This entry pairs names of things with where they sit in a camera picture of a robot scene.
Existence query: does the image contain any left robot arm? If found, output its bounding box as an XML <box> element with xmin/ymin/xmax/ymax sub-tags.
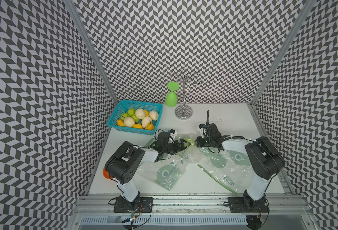
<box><xmin>104</xmin><ymin>129</ymin><xmax>190</xmax><ymax>203</ymax></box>

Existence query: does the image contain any orange bowl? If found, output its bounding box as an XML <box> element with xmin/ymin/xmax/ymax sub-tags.
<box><xmin>102</xmin><ymin>168</ymin><xmax>110</xmax><ymax>180</ymax></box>

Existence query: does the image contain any green pear bag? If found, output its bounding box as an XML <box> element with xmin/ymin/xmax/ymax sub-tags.
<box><xmin>184</xmin><ymin>138</ymin><xmax>196</xmax><ymax>145</ymax></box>
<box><xmin>127</xmin><ymin>108</ymin><xmax>136</xmax><ymax>117</ymax></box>
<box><xmin>120</xmin><ymin>113</ymin><xmax>129</xmax><ymax>121</ymax></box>
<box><xmin>131</xmin><ymin>114</ymin><xmax>140</xmax><ymax>123</ymax></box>

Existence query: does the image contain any cream pear bag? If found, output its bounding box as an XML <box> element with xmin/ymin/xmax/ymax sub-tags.
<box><xmin>124</xmin><ymin>117</ymin><xmax>135</xmax><ymax>127</ymax></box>
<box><xmin>149</xmin><ymin>110</ymin><xmax>159</xmax><ymax>121</ymax></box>
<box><xmin>141</xmin><ymin>116</ymin><xmax>152</xmax><ymax>128</ymax></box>
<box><xmin>135</xmin><ymin>108</ymin><xmax>147</xmax><ymax>119</ymax></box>

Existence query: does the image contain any green plastic wine glass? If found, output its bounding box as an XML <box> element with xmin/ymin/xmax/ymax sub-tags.
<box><xmin>165</xmin><ymin>81</ymin><xmax>180</xmax><ymax>107</ymax></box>

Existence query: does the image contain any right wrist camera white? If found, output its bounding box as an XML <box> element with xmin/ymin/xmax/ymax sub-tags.
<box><xmin>197</xmin><ymin>124</ymin><xmax>208</xmax><ymax>138</ymax></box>

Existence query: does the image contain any aluminium front rail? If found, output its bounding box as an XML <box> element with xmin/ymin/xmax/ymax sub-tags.
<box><xmin>72</xmin><ymin>194</ymin><xmax>312</xmax><ymax>215</ymax></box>

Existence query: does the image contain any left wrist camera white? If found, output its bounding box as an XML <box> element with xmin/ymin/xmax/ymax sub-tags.
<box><xmin>168</xmin><ymin>129</ymin><xmax>178</xmax><ymax>142</ymax></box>

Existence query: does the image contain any chrome glass holder stand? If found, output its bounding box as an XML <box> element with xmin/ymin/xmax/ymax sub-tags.
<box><xmin>171</xmin><ymin>69</ymin><xmax>204</xmax><ymax>120</ymax></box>

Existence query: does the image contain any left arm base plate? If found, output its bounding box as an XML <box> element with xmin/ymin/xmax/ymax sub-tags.
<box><xmin>113</xmin><ymin>196</ymin><xmax>154</xmax><ymax>213</ymax></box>

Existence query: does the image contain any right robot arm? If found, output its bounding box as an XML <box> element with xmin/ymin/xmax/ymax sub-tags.
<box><xmin>196</xmin><ymin>123</ymin><xmax>285</xmax><ymax>201</ymax></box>

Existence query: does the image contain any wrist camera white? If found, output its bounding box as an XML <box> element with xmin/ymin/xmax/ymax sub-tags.
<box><xmin>168</xmin><ymin>129</ymin><xmax>178</xmax><ymax>142</ymax></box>
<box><xmin>197</xmin><ymin>124</ymin><xmax>208</xmax><ymax>138</ymax></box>

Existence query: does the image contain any zip-top bag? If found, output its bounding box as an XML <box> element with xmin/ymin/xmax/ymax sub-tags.
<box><xmin>144</xmin><ymin>133</ymin><xmax>204</xmax><ymax>164</ymax></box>
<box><xmin>197</xmin><ymin>148</ymin><xmax>254</xmax><ymax>194</ymax></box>
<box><xmin>136</xmin><ymin>155</ymin><xmax>187</xmax><ymax>191</ymax></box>

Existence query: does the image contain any teal plastic basket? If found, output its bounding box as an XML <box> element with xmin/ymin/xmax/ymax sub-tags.
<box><xmin>107</xmin><ymin>100</ymin><xmax>163</xmax><ymax>135</ymax></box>

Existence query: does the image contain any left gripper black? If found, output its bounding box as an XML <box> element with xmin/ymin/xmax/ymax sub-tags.
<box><xmin>163</xmin><ymin>138</ymin><xmax>191</xmax><ymax>154</ymax></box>

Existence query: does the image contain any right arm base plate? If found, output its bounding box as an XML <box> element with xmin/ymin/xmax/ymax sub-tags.
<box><xmin>228</xmin><ymin>196</ymin><xmax>270</xmax><ymax>213</ymax></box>

